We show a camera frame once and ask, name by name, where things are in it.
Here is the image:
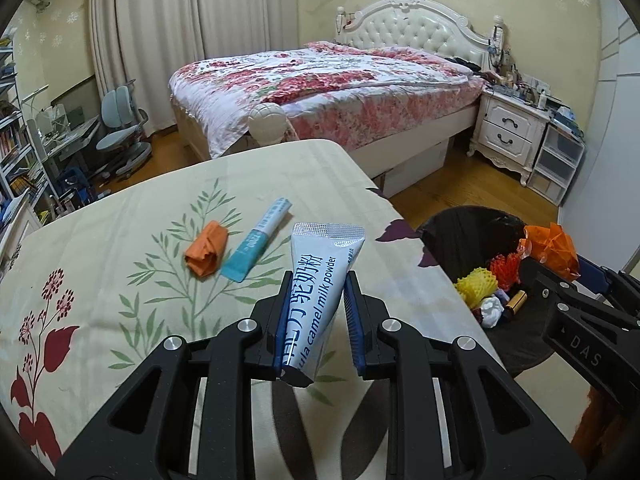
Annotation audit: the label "grey study desk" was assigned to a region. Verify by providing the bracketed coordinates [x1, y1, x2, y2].
[32, 115, 103, 196]

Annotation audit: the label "white upholstered bed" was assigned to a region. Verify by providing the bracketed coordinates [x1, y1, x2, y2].
[167, 0, 493, 196]

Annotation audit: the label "clear plastic drawer unit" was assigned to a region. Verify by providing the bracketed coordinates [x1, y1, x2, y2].
[527, 122, 586, 206]

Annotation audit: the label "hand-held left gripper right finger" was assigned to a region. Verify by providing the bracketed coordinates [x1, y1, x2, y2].
[342, 270, 586, 480]

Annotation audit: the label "teal and white tube sachet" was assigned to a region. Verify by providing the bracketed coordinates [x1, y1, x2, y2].
[220, 197, 293, 282]

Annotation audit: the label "clutter of small toiletries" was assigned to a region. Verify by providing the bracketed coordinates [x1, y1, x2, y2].
[487, 45, 556, 106]

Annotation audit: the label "white plastic bag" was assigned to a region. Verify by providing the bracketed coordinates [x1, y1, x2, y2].
[481, 296, 506, 328]

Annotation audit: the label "white storage box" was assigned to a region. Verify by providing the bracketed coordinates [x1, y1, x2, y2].
[387, 140, 451, 198]

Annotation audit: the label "black trash bin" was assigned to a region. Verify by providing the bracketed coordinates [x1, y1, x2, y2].
[415, 206, 591, 376]

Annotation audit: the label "beige curtains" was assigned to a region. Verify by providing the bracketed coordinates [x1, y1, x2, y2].
[87, 0, 301, 136]

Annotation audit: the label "white and blue sachet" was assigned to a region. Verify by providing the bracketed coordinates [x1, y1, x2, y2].
[277, 222, 365, 388]

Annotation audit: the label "floral quilt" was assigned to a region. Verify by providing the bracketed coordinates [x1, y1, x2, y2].
[167, 40, 486, 158]

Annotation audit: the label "white nightstand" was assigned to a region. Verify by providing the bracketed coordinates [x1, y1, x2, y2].
[467, 87, 551, 186]

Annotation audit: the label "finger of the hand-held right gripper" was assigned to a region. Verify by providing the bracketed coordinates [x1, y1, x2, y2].
[519, 259, 576, 311]
[580, 256, 640, 318]

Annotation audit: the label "grey blue desk chair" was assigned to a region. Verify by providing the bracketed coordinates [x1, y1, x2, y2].
[95, 79, 153, 180]

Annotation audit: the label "orange foam fruit net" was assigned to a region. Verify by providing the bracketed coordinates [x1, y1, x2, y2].
[489, 252, 523, 291]

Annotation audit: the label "yellow foam fruit net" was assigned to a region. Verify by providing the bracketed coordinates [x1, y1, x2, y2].
[454, 268, 499, 306]

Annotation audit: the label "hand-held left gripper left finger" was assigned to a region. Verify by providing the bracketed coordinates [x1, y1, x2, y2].
[55, 270, 296, 480]

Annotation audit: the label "white bookshelf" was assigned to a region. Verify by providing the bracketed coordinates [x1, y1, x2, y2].
[0, 35, 48, 231]

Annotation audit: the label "crumpled orange paper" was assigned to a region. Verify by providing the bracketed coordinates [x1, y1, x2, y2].
[183, 220, 228, 278]

